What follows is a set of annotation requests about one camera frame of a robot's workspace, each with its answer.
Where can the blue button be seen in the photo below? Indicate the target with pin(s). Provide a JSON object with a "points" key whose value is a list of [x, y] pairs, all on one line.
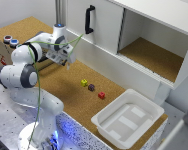
{"points": [[14, 42]]}

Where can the white sliding door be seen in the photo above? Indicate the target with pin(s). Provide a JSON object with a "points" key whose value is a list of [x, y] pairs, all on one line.
{"points": [[95, 23]]}

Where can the red button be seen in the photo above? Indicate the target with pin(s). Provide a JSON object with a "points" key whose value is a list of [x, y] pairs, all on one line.
{"points": [[7, 38]]}

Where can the wooden drawer box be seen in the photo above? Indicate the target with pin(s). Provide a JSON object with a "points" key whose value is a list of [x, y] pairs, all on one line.
{"points": [[9, 41]]}

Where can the white cabinet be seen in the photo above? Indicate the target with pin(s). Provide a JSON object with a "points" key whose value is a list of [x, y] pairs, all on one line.
{"points": [[150, 43]]}

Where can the pink block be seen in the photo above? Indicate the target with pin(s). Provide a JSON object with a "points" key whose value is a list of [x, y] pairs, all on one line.
{"points": [[101, 95]]}

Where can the white plastic box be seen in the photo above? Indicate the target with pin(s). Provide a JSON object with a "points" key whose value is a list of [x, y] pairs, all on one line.
{"points": [[128, 117]]}

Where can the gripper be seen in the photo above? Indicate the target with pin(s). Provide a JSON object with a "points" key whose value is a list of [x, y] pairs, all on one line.
{"points": [[60, 55]]}

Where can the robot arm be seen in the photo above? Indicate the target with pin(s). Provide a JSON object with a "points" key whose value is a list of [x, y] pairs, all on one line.
{"points": [[25, 75]]}

